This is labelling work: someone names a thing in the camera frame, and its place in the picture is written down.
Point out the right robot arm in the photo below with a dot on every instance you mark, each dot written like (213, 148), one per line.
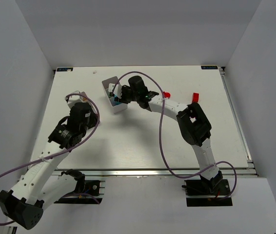
(194, 126)

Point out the small red sloped lego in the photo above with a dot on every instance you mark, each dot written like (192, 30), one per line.
(167, 94)

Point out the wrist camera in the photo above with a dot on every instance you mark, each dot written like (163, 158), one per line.
(115, 90)
(72, 100)

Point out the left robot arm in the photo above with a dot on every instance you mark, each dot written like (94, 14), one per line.
(26, 201)

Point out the white right sorting container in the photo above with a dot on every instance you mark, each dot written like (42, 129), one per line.
(115, 107)

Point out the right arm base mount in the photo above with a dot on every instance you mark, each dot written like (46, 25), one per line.
(198, 195)

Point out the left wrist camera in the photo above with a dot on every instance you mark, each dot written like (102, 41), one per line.
(72, 100)

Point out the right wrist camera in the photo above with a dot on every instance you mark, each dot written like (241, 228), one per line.
(115, 90)

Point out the blue round toy piece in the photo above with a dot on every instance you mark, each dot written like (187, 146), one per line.
(116, 99)

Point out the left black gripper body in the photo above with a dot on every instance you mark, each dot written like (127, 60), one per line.
(92, 119)

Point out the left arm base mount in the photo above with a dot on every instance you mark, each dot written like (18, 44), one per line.
(87, 191)

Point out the red lego brick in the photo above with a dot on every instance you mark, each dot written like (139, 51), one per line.
(195, 97)

